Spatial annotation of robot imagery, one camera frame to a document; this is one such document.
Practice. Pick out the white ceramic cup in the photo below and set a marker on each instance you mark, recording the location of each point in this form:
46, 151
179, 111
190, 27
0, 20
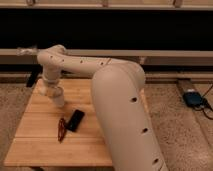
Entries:
57, 96

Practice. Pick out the red chili pepper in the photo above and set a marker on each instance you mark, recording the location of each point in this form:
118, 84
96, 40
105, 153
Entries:
61, 129

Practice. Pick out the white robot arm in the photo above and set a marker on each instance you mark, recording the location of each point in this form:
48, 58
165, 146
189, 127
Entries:
116, 86

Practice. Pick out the black table leg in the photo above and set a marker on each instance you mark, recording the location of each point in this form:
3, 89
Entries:
32, 79

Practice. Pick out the blue power adapter box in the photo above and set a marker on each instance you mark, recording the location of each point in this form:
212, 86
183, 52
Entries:
192, 98

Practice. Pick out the wooden table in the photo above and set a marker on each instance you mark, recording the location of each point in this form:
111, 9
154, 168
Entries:
36, 143

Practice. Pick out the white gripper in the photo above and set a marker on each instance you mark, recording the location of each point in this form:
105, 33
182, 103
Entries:
47, 84

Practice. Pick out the black rectangular block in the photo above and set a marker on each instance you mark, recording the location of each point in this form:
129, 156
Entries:
75, 120

